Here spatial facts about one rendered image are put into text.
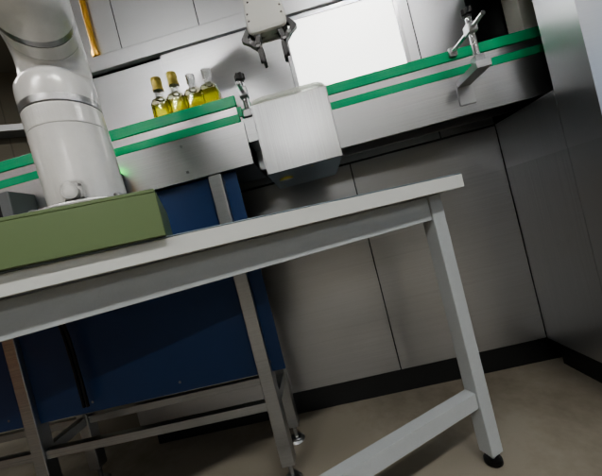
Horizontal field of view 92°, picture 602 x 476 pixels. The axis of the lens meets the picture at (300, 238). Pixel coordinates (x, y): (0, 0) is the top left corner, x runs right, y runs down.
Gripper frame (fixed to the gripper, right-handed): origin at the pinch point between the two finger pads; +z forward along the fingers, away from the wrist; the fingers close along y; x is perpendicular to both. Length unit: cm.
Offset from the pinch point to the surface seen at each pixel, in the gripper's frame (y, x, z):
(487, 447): -28, -2, 110
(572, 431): -54, -8, 116
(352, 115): -18.3, -17.0, 14.2
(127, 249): 29, 31, 42
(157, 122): 38.0, -8.0, 3.9
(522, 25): -84, -33, -6
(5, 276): 43, 38, 42
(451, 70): -51, -20, 8
